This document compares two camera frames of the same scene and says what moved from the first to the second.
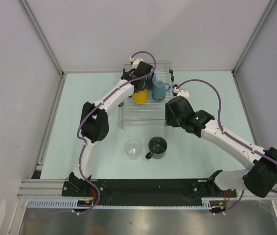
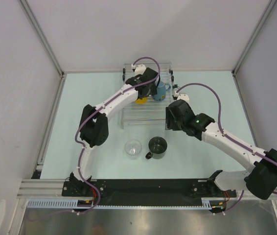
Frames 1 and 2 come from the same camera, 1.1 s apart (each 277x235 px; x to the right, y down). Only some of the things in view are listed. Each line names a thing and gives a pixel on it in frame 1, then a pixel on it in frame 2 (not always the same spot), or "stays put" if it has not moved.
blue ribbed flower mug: (158, 90) stays put
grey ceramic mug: (157, 146) stays put
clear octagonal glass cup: (133, 148) stays put
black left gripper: (148, 84) to (152, 91)
